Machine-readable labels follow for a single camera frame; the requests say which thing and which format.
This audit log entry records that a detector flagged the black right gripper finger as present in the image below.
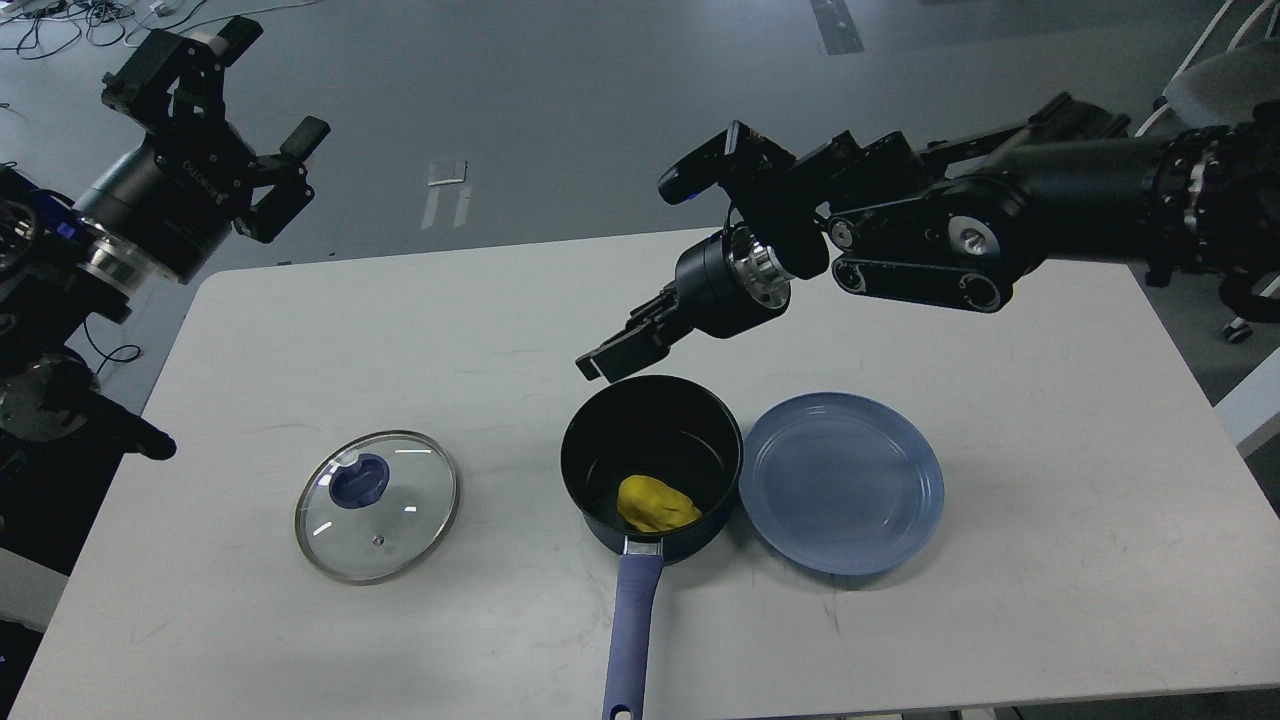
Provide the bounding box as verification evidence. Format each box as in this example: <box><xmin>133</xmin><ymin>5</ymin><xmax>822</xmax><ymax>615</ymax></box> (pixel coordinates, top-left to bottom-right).
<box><xmin>575</xmin><ymin>325</ymin><xmax>691</xmax><ymax>383</ymax></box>
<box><xmin>600</xmin><ymin>290</ymin><xmax>681</xmax><ymax>361</ymax></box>

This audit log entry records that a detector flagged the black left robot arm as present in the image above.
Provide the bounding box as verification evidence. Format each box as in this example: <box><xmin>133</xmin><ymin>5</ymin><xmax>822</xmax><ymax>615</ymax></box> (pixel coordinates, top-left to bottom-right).
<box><xmin>1</xmin><ymin>15</ymin><xmax>330</xmax><ymax>577</ymax></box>

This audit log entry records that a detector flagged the white side table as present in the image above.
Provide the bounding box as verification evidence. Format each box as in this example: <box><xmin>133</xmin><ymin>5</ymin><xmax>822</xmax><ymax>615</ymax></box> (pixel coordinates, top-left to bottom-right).
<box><xmin>1213</xmin><ymin>348</ymin><xmax>1279</xmax><ymax>457</ymax></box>

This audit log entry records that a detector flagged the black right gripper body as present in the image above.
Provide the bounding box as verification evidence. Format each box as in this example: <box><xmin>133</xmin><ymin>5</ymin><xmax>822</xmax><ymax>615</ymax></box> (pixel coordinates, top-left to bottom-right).
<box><xmin>667</xmin><ymin>229</ymin><xmax>794</xmax><ymax>340</ymax></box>

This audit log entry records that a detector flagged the blue plate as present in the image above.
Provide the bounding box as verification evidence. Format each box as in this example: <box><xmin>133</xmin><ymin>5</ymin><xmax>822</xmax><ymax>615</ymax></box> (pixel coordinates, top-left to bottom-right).
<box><xmin>739</xmin><ymin>392</ymin><xmax>945</xmax><ymax>577</ymax></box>

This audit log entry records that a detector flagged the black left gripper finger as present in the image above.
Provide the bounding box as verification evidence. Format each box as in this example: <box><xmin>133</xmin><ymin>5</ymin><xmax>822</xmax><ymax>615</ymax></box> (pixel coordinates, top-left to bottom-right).
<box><xmin>100</xmin><ymin>15</ymin><xmax>264</xmax><ymax>151</ymax></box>
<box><xmin>232</xmin><ymin>117</ymin><xmax>332</xmax><ymax>243</ymax></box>

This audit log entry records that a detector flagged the grey office chair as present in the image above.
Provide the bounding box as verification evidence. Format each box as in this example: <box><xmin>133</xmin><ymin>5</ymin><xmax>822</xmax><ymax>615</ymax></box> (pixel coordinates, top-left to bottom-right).
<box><xmin>1135</xmin><ymin>1</ymin><xmax>1277</xmax><ymax>324</ymax></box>

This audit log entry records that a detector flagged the black saucepan with blue handle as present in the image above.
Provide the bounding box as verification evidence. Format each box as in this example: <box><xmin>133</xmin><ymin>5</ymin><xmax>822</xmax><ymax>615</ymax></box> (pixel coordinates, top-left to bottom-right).
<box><xmin>559</xmin><ymin>375</ymin><xmax>744</xmax><ymax>719</ymax></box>

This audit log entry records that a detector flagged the cable bundle on floor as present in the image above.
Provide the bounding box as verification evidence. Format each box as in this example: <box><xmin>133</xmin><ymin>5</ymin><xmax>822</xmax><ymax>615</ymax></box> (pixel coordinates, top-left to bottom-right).
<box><xmin>0</xmin><ymin>0</ymin><xmax>321</xmax><ymax>65</ymax></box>

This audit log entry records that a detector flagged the yellow potato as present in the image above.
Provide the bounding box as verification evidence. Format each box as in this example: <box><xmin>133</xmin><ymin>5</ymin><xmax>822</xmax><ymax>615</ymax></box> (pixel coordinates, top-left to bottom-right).
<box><xmin>616</xmin><ymin>474</ymin><xmax>703</xmax><ymax>533</ymax></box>

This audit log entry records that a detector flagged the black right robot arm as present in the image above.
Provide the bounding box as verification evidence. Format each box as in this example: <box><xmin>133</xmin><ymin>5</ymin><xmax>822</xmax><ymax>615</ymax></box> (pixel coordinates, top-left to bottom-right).
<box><xmin>575</xmin><ymin>94</ymin><xmax>1279</xmax><ymax>382</ymax></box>

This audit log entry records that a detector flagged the black floor cable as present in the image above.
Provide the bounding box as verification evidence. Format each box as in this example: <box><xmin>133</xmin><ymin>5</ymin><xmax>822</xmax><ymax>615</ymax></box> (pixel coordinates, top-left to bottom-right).
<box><xmin>79</xmin><ymin>320</ymin><xmax>143</xmax><ymax>366</ymax></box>

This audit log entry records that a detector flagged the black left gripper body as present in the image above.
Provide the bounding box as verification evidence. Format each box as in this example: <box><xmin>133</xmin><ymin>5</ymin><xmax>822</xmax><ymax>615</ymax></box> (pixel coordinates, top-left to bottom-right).
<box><xmin>76</xmin><ymin>129</ymin><xmax>251</xmax><ymax>284</ymax></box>

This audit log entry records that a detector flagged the glass pot lid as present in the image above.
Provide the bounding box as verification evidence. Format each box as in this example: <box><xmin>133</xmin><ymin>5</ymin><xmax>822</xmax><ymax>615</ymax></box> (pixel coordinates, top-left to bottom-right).
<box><xmin>293</xmin><ymin>430</ymin><xmax>462</xmax><ymax>585</ymax></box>

